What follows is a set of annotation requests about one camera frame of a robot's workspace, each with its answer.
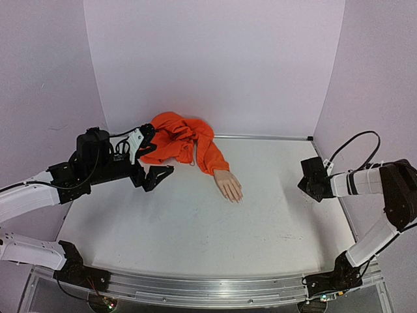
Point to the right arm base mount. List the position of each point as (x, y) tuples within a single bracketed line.
[(342, 278)]

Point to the orange crumpled garment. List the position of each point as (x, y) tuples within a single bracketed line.
[(186, 140)]

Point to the mannequin hand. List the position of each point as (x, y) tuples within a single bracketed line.
[(228, 185)]

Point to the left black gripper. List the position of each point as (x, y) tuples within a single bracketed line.
[(150, 182)]

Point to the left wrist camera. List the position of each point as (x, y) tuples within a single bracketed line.
[(134, 140)]

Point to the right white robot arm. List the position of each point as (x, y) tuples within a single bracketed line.
[(394, 182)]

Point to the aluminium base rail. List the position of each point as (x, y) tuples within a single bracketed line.
[(104, 291)]

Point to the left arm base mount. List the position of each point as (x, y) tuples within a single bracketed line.
[(76, 273)]

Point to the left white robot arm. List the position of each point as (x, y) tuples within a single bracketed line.
[(95, 161)]

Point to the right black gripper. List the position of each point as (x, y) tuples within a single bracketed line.
[(308, 182)]

